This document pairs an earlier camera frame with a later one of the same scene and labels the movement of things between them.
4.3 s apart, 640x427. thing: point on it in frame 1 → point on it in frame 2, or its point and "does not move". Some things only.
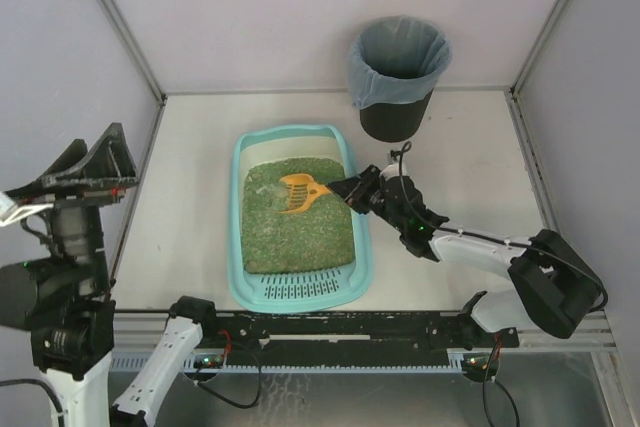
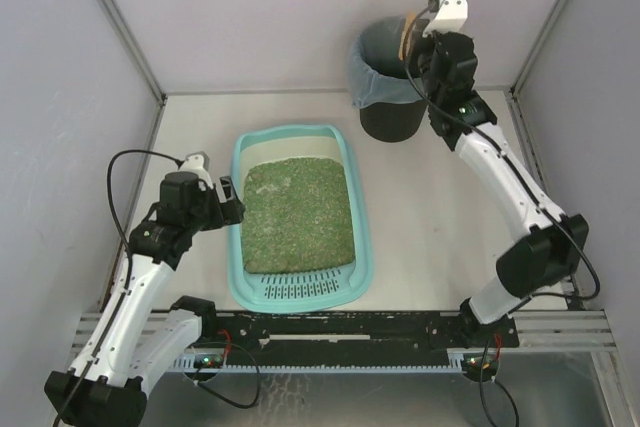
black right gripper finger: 364,202 → 413,65
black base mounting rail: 351,333 does not move
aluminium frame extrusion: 593,333 does not move
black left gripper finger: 110,160 → 232,212
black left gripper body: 80,185 → 229,202
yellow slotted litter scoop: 302,189 → 405,48
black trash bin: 393,121 does not move
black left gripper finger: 71,159 → 225,190
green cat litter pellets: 318,238 does not move
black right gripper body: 370,188 → 421,50
